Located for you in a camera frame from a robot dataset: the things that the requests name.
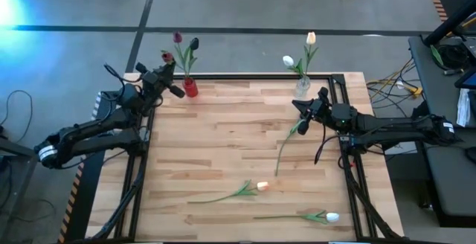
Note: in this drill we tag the pink white tulip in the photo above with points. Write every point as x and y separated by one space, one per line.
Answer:
263 186

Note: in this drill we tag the black diagonal support strut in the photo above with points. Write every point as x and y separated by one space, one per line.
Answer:
450 21

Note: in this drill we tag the maroon tulip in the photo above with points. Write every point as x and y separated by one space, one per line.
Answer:
177 37

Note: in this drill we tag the red tulip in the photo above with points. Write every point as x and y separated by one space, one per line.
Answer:
167 57

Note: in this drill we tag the clear ribbed glass vase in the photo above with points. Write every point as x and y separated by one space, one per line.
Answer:
302 87

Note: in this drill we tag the dark grey side table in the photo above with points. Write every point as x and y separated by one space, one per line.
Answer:
450 184

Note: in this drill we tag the tablet with blue screen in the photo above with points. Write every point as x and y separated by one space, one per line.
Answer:
466 80

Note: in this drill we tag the loose green leaf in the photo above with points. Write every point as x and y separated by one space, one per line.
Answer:
437 55

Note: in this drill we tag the black table frame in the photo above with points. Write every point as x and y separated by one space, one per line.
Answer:
344 125

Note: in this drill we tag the green flower stem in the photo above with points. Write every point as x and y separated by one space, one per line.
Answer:
284 145

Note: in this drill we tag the cream tulip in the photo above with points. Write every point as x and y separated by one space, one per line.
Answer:
311 38

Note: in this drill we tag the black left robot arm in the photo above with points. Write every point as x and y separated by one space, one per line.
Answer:
93 132

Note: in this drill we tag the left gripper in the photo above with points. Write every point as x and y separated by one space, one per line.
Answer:
153 89

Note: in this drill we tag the yellow power plug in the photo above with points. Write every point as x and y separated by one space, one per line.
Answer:
415 91

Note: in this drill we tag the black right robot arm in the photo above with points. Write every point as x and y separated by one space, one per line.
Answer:
390 125

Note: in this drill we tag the black tulip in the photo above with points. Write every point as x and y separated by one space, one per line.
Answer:
194 43

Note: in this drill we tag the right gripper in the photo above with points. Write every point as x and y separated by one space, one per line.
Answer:
324 113

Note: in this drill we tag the red glass vase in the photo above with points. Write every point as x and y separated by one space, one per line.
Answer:
190 88

